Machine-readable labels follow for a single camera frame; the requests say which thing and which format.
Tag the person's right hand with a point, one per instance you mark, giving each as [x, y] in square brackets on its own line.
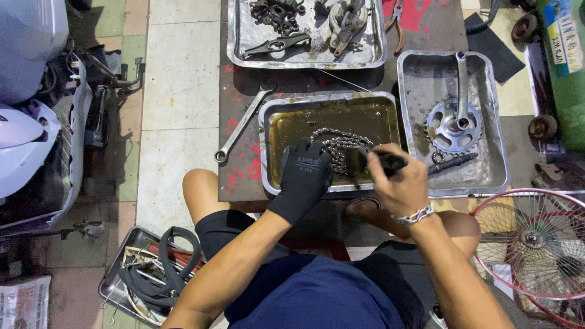
[404, 185]

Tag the rusty small wheel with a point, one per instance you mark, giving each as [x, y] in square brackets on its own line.
[542, 127]
[523, 28]

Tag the person's blue shirt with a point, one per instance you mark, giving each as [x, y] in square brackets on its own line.
[310, 292]

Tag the metal floor tray with scraps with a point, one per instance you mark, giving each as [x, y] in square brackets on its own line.
[114, 278]

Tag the white scooter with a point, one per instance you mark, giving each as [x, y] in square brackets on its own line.
[27, 137]

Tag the black rubber mat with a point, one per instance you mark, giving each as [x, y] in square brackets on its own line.
[493, 48]

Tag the folded newspaper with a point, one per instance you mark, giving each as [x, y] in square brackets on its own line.
[25, 304]

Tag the long silver wrench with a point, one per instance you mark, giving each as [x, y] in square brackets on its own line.
[242, 123]

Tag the black inner tube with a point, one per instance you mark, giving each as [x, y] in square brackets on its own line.
[171, 269]

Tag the metal tray with crank parts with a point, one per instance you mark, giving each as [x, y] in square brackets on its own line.
[491, 137]

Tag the metal tray with brown oil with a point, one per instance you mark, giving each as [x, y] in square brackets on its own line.
[297, 121]

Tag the red rimmed spoked bicycle wheel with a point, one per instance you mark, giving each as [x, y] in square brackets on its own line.
[532, 240]

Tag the metal tray with small parts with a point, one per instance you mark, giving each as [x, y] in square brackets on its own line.
[256, 36]

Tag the black axle spindle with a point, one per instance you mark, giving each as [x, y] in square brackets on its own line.
[454, 162]

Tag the green gas cylinder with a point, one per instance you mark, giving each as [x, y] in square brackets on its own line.
[566, 91]

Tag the black scooter stand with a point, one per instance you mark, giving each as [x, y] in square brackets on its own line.
[103, 109]

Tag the greasy grey metal bracket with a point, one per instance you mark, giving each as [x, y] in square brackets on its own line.
[345, 25]

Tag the pile of dark nuts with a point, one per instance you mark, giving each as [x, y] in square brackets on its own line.
[276, 16]

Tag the person's left hand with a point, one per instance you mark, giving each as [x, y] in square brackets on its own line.
[301, 182]

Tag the small grey floor tool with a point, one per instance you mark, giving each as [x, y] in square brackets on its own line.
[89, 230]

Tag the black brush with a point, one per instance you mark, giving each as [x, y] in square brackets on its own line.
[354, 160]

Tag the dark flat metal lever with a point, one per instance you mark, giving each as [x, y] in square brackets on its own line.
[276, 44]

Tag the person's right fingers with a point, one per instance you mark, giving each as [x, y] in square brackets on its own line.
[384, 153]

